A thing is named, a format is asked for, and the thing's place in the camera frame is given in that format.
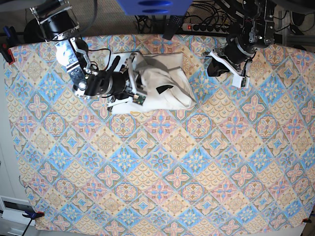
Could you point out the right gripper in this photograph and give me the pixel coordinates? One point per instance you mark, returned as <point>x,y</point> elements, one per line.
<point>122,83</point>

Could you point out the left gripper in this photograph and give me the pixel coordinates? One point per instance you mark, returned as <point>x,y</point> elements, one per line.
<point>235,57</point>

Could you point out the white printed T-shirt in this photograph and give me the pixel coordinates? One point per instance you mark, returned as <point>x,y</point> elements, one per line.
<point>165,83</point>

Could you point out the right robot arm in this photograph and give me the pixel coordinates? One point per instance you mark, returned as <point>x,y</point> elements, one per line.
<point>58,24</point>

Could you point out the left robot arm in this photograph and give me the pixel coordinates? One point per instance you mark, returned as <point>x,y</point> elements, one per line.
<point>255,30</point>

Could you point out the white power strip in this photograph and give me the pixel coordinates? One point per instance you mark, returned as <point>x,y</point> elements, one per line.
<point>206,28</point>

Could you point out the patterned tile tablecloth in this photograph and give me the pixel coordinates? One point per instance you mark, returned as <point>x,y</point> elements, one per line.
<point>241,161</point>

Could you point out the black orange clamp upper left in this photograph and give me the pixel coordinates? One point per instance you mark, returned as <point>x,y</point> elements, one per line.
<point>5,49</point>

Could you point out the black orange clamp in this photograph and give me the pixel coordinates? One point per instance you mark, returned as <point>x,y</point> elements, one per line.
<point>32,216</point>
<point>5,49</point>

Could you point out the orange clamp lower right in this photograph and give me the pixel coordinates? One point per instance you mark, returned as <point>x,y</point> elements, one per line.
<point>306,221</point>

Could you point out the black orange clamp lower left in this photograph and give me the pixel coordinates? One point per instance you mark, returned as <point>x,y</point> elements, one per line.
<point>32,216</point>

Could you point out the white cabinet drawer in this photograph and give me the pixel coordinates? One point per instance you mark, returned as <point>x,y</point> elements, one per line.
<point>12,221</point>

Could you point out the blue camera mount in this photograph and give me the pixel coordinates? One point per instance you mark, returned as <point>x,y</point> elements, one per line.
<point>155,7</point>

